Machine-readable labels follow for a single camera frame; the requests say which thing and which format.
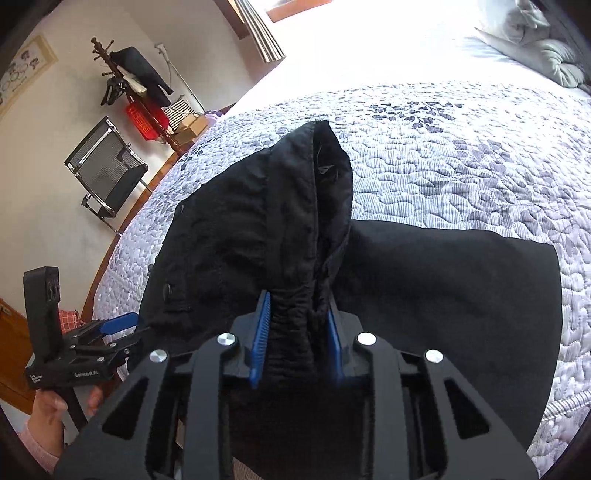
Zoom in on black pants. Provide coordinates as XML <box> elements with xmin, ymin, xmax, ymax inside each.
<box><xmin>139</xmin><ymin>121</ymin><xmax>562</xmax><ymax>445</ymax></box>

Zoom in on framed wall picture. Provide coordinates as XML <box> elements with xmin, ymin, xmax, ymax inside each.
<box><xmin>1</xmin><ymin>34</ymin><xmax>57</xmax><ymax>116</ymax></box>

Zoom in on cardboard box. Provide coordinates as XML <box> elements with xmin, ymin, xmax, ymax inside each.
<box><xmin>173</xmin><ymin>114</ymin><xmax>208</xmax><ymax>147</ymax></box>

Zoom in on grey leaf-pattern quilt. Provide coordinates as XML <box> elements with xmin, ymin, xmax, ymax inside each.
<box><xmin>92</xmin><ymin>83</ymin><xmax>590</xmax><ymax>476</ymax></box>

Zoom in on black mesh chair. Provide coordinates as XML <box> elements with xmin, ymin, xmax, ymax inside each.
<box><xmin>64</xmin><ymin>116</ymin><xmax>152</xmax><ymax>237</ymax></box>

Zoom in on wooden coat rack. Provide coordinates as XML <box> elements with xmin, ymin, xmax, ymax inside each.
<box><xmin>90</xmin><ymin>37</ymin><xmax>183</xmax><ymax>157</ymax></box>

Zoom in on person's left hand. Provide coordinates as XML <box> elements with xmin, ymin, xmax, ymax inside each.
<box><xmin>27</xmin><ymin>390</ymin><xmax>68</xmax><ymax>457</ymax></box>

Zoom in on grey pillow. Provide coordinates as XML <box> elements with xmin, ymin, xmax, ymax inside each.
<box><xmin>475</xmin><ymin>1</ymin><xmax>590</xmax><ymax>91</ymax></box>

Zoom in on black hanging jacket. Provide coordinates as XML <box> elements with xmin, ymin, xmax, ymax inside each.
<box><xmin>109</xmin><ymin>46</ymin><xmax>173</xmax><ymax>108</ymax></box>

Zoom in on striped window curtain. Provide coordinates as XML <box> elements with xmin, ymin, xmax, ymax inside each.
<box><xmin>230</xmin><ymin>0</ymin><xmax>286</xmax><ymax>64</ymax></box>

